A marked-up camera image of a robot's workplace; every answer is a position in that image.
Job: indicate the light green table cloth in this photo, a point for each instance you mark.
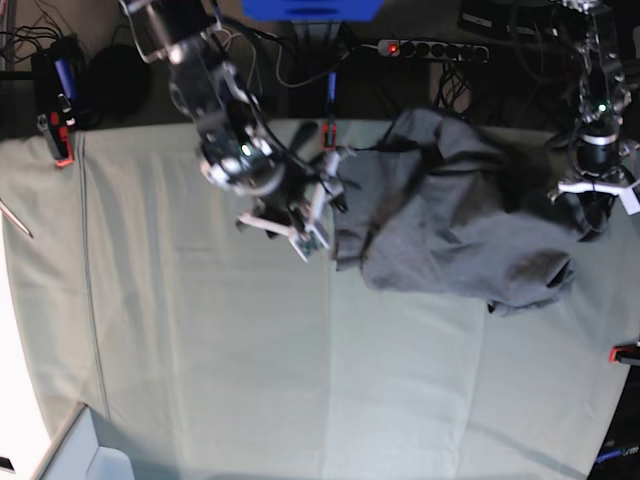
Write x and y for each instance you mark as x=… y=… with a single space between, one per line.
x=210 y=353

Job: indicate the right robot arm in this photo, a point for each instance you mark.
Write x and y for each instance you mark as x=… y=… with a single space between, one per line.
x=238 y=151

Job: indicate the red black clamp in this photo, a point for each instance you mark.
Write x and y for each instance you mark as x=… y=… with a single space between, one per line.
x=628 y=354
x=329 y=126
x=55 y=125

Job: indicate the red black clamp right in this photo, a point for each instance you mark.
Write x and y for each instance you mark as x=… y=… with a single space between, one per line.
x=628 y=354

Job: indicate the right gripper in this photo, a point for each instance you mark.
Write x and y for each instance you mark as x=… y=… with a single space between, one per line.
x=280 y=204

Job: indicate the white bin corner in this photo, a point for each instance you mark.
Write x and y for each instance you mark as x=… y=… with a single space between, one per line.
x=76 y=452

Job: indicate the metal rod at left edge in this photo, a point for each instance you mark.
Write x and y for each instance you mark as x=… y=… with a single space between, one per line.
x=11 y=216

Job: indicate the red black clamp centre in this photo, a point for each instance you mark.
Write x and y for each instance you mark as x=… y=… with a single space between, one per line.
x=329 y=126

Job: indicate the blue box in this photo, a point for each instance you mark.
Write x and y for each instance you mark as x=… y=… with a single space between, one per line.
x=311 y=10

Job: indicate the grey t-shirt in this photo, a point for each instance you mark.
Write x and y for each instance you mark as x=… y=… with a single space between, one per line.
x=438 y=206

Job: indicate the power strip with red switch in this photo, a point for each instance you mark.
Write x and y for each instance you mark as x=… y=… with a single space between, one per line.
x=434 y=50

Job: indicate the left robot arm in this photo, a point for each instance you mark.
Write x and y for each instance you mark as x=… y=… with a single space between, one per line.
x=595 y=143

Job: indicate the red black clamp left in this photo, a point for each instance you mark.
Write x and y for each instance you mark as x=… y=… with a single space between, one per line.
x=55 y=125

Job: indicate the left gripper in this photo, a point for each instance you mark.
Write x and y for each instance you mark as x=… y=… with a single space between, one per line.
x=592 y=211

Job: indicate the black round bag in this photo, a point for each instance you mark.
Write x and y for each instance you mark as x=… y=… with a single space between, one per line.
x=117 y=82

